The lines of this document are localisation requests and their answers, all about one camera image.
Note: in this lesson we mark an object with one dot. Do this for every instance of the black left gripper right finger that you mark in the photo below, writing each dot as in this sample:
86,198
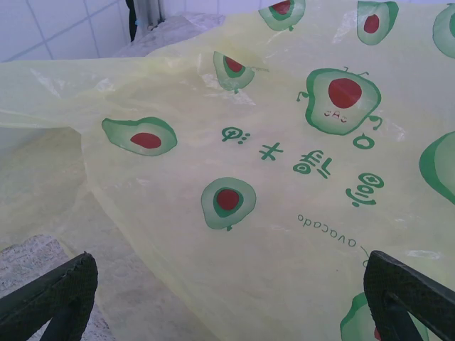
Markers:
377,284

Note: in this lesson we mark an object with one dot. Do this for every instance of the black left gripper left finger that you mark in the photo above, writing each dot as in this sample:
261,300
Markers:
71,280

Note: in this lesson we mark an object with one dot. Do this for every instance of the yellow avocado print plastic bag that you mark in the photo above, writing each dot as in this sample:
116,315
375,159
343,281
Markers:
249,160

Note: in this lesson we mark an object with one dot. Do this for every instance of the aluminium frame post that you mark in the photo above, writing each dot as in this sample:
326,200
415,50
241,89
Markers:
153,14

